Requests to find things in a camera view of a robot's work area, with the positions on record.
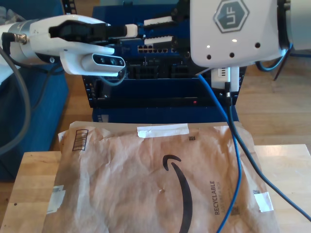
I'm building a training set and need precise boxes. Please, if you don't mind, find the blue network cable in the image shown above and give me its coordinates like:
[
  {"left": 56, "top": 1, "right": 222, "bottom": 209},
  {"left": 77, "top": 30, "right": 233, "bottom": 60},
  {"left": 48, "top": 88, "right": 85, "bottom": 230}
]
[{"left": 198, "top": 47, "right": 294, "bottom": 233}]

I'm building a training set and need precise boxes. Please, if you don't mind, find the black rack server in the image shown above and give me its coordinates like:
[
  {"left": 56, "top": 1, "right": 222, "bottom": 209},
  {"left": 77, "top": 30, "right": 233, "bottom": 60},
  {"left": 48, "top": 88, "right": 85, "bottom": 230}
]
[{"left": 116, "top": 57, "right": 215, "bottom": 80}]

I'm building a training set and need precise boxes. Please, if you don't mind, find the blue sofa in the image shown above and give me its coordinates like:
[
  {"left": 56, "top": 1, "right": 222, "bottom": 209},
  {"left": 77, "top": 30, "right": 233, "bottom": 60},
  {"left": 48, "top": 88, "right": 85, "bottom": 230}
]
[{"left": 0, "top": 0, "right": 70, "bottom": 182}]

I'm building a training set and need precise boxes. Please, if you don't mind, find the long white tape strip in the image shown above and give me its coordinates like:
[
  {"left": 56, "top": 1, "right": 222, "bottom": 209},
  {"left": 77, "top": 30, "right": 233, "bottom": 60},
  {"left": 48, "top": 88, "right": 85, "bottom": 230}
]
[{"left": 137, "top": 123, "right": 190, "bottom": 138}]

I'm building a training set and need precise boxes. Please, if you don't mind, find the brown paper mailer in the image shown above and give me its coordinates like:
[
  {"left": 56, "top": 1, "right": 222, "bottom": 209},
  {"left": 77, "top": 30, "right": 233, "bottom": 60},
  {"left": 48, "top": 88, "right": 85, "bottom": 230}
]
[{"left": 43, "top": 120, "right": 280, "bottom": 233}]

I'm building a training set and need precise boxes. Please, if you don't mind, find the white shipping label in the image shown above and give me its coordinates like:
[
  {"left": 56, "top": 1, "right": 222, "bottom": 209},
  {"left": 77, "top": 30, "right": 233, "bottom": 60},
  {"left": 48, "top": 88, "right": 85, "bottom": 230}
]
[{"left": 47, "top": 185, "right": 66, "bottom": 215}]

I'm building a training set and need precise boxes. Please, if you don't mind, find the short white tape strip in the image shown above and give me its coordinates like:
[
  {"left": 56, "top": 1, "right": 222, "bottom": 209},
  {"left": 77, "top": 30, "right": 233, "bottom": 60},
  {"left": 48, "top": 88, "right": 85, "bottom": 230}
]
[{"left": 253, "top": 191, "right": 275, "bottom": 213}]

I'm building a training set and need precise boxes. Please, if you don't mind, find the blue network switch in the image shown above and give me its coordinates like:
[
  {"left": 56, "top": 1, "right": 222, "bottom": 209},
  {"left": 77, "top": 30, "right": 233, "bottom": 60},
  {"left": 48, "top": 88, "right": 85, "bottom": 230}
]
[{"left": 91, "top": 4, "right": 193, "bottom": 59}]

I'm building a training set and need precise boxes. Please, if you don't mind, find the black rack frame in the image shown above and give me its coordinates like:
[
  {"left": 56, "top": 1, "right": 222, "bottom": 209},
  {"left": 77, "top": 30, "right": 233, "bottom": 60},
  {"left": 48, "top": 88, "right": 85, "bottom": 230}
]
[{"left": 62, "top": 0, "right": 247, "bottom": 109}]

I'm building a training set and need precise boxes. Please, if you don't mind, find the thin black camera cable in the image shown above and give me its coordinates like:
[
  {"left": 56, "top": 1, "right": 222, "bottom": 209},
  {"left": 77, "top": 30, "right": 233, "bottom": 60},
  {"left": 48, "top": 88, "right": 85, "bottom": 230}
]
[{"left": 30, "top": 62, "right": 127, "bottom": 113}]

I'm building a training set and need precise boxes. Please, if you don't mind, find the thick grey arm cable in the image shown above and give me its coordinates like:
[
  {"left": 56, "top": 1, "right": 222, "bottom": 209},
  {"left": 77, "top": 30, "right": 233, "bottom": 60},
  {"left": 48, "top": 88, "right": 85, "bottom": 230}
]
[{"left": 0, "top": 33, "right": 32, "bottom": 156}]

